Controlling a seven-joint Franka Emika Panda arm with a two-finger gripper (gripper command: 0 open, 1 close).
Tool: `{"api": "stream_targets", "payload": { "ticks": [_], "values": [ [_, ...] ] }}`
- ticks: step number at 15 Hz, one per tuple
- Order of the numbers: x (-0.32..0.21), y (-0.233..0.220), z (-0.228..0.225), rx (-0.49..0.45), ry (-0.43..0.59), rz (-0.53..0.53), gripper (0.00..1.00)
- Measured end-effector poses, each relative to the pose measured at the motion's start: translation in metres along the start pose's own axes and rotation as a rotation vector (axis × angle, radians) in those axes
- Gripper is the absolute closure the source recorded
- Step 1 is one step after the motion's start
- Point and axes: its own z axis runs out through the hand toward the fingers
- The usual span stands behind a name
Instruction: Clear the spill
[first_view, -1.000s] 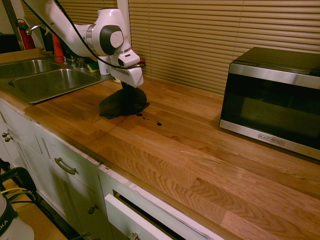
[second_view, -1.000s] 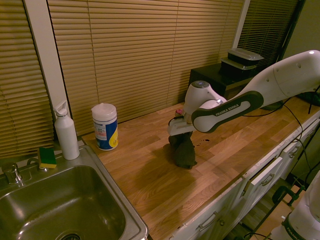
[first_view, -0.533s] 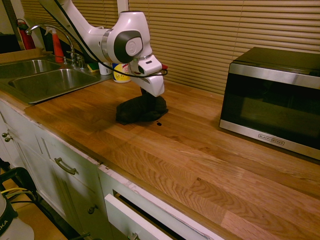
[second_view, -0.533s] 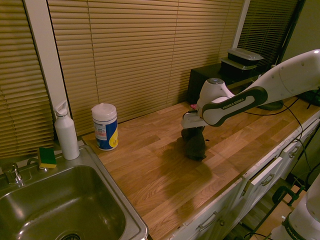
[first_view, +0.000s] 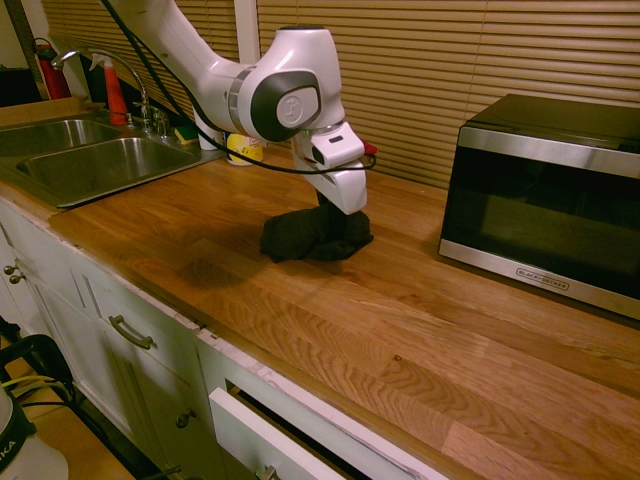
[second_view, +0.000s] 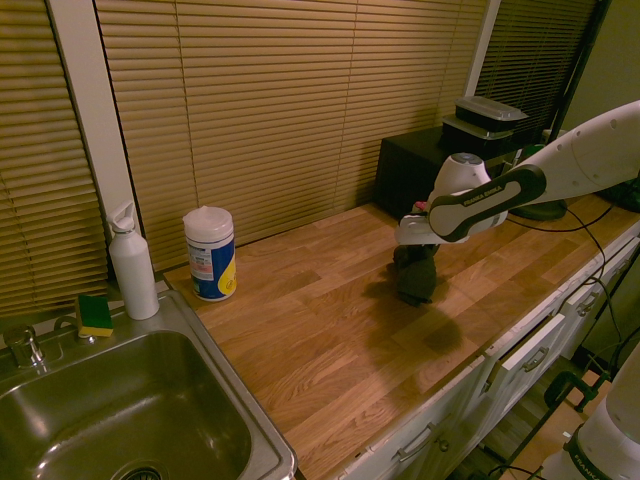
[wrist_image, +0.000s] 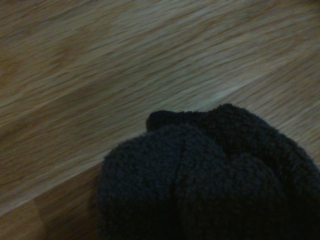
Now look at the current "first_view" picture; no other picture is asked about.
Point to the white window frame post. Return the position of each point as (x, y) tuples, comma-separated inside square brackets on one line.
[(246, 30)]

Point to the green and yellow sponge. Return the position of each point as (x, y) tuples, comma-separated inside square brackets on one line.
[(185, 135)]

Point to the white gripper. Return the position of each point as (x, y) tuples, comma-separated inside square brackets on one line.
[(345, 187)]

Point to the chrome kitchen faucet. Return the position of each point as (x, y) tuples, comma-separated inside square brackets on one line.
[(142, 107)]

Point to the red clip on wrist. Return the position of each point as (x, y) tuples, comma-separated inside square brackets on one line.
[(370, 148)]

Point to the narrow tan window blind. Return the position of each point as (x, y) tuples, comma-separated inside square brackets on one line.
[(210, 25)]

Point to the wide tan window blind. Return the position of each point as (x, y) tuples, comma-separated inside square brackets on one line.
[(450, 65)]

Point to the metal cabinet knob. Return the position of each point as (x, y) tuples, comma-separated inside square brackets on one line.
[(16, 279), (186, 419), (9, 270)]

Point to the disinfecting wipes canister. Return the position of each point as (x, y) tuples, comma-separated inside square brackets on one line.
[(245, 150)]

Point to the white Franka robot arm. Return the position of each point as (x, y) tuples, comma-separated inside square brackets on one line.
[(270, 85)]

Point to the white open drawer front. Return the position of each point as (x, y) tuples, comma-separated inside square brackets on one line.
[(255, 435)]

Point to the red spray bottle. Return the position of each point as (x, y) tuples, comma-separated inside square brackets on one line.
[(115, 95)]

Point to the dark cloth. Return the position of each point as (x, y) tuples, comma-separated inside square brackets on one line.
[(310, 237)]

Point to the stainless steel sink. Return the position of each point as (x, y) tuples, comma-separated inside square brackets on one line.
[(100, 160)]

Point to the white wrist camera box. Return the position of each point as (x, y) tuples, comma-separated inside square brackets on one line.
[(337, 147)]

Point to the red fire extinguisher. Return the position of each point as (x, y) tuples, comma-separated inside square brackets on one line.
[(52, 75)]

